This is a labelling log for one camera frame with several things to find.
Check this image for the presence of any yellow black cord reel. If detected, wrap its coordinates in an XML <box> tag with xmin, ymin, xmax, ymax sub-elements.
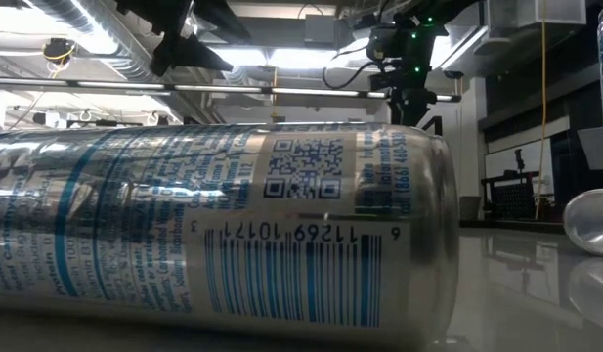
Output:
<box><xmin>40</xmin><ymin>36</ymin><xmax>78</xmax><ymax>67</ymax></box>

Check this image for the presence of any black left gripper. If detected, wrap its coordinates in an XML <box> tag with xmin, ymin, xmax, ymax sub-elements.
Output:
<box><xmin>115</xmin><ymin>0</ymin><xmax>253</xmax><ymax>69</ymax></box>

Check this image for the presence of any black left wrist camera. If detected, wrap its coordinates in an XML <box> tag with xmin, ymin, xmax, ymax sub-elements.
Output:
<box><xmin>151</xmin><ymin>46</ymin><xmax>183</xmax><ymax>77</ymax></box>

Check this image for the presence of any blue silver Red Bull can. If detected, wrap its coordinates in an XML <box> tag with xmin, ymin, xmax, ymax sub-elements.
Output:
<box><xmin>0</xmin><ymin>121</ymin><xmax>461</xmax><ymax>349</ymax></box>
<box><xmin>562</xmin><ymin>188</ymin><xmax>603</xmax><ymax>259</ymax></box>

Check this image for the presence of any black equipment cart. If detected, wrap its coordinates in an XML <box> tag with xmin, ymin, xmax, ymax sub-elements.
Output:
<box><xmin>480</xmin><ymin>148</ymin><xmax>541</xmax><ymax>222</ymax></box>

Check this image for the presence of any ceiling light fixture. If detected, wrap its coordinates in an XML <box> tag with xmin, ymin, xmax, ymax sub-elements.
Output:
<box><xmin>207</xmin><ymin>45</ymin><xmax>375</xmax><ymax>70</ymax></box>

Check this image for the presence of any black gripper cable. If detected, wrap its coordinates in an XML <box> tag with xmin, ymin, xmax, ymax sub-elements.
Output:
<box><xmin>322</xmin><ymin>46</ymin><xmax>380</xmax><ymax>91</ymax></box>

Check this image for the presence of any grey rectangular air duct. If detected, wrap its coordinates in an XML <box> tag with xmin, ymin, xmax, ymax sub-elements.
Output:
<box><xmin>471</xmin><ymin>0</ymin><xmax>588</xmax><ymax>56</ymax></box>

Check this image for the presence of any grey junction box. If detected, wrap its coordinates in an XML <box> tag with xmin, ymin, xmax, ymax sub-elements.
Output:
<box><xmin>304</xmin><ymin>14</ymin><xmax>339</xmax><ymax>49</ymax></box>

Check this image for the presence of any grey bin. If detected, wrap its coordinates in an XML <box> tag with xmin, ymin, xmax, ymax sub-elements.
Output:
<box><xmin>459</xmin><ymin>195</ymin><xmax>483</xmax><ymax>222</ymax></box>

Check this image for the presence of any overhead light bar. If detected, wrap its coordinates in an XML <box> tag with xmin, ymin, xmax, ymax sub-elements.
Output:
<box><xmin>0</xmin><ymin>76</ymin><xmax>462</xmax><ymax>104</ymax></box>

